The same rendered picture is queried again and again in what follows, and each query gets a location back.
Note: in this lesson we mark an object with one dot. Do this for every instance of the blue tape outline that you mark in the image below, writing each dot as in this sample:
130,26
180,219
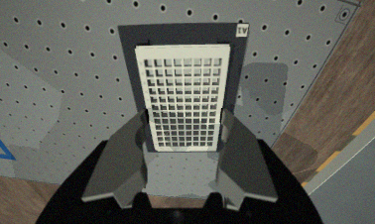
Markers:
8,155

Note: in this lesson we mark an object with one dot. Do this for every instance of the white well plate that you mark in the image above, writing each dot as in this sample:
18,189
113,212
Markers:
182,87

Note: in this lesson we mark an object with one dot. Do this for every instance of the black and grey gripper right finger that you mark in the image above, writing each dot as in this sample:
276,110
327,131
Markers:
256,182

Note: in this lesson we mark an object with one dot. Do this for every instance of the grey perforated breadboard plate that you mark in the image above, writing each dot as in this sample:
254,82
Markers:
65,87

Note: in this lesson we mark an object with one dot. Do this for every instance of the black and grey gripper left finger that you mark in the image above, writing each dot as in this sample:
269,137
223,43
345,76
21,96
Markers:
107,179

